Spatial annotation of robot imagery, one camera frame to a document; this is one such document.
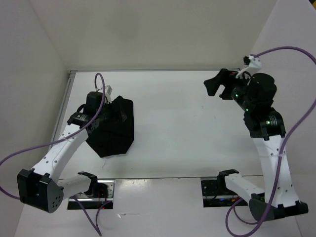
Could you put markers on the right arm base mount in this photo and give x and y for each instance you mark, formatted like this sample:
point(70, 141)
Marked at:
point(213, 196)

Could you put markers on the black skirt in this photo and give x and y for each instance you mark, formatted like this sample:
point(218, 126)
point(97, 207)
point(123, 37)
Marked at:
point(109, 138)

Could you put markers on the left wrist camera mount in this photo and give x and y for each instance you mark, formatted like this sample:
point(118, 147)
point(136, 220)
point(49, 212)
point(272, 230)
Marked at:
point(108, 90)

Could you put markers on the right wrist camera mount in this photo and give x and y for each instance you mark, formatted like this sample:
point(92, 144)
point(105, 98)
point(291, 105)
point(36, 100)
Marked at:
point(251, 66)

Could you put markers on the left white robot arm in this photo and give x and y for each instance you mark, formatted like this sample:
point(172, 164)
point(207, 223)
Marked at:
point(40, 186)

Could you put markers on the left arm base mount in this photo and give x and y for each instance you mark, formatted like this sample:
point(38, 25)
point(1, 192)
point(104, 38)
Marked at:
point(103, 198)

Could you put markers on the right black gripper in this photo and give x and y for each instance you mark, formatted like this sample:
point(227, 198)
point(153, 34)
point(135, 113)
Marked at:
point(225, 77)

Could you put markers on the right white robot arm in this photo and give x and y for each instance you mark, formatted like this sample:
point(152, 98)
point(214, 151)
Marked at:
point(254, 94)

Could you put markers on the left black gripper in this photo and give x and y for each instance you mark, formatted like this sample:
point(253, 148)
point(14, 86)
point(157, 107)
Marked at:
point(117, 116)

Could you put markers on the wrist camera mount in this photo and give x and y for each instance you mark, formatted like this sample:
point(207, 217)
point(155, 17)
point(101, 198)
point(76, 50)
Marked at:
point(108, 90)
point(251, 66)

